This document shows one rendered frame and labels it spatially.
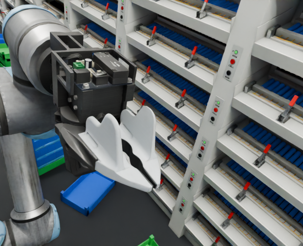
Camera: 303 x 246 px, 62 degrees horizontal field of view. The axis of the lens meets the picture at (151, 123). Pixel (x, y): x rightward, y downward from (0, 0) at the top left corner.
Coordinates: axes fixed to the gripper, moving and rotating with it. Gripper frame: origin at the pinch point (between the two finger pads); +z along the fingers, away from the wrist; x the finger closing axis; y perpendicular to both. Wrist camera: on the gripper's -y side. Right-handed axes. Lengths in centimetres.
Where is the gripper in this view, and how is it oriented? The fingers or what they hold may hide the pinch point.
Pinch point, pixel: (144, 183)
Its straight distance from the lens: 23.4
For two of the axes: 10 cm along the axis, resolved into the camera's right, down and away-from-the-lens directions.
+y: 1.8, -8.1, -5.6
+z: 5.7, 5.5, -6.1
